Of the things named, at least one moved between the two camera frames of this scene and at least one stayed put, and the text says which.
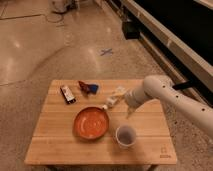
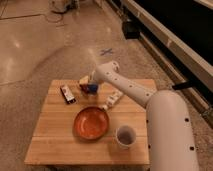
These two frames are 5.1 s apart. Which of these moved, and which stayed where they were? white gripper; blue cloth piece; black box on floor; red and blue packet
Moved: white gripper
Stayed: black box on floor; red and blue packet; blue cloth piece
